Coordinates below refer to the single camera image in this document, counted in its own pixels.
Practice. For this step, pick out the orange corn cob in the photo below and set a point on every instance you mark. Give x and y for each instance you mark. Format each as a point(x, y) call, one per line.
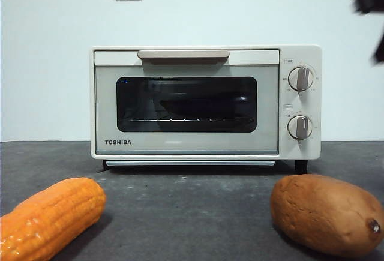
point(51, 213)

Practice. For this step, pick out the cream oven knob beige grip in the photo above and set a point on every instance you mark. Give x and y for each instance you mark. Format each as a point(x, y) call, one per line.
point(301, 79)
point(300, 127)

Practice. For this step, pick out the grey oven crumb tray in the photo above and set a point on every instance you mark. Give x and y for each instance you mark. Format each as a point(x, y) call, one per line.
point(189, 163)

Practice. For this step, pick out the dark purple eggplant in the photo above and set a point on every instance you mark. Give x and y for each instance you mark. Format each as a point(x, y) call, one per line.
point(204, 108)

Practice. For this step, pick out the brown sweet potato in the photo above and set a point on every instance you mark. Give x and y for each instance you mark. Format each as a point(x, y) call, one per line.
point(321, 213)

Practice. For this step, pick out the cream Toshiba toaster oven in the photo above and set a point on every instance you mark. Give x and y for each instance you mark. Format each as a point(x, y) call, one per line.
point(317, 108)

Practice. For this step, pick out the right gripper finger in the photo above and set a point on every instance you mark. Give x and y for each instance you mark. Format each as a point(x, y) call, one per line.
point(370, 0)

